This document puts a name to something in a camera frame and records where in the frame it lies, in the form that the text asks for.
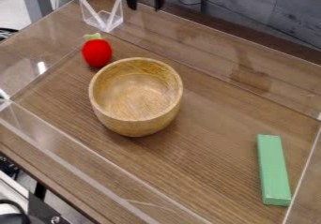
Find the clear acrylic enclosure walls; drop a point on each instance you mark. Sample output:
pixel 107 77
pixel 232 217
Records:
pixel 194 131

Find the black clamp with bolt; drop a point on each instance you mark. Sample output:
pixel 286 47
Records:
pixel 41 214

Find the light wooden bowl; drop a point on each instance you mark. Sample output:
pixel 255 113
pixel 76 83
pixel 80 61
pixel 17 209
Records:
pixel 135 95

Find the clear acrylic corner bracket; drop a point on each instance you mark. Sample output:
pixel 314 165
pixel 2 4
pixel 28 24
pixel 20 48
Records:
pixel 103 20

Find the green rectangular block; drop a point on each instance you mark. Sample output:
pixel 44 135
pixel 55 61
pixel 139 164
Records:
pixel 273 171

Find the red plush strawberry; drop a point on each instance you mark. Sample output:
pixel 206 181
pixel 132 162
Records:
pixel 96 50

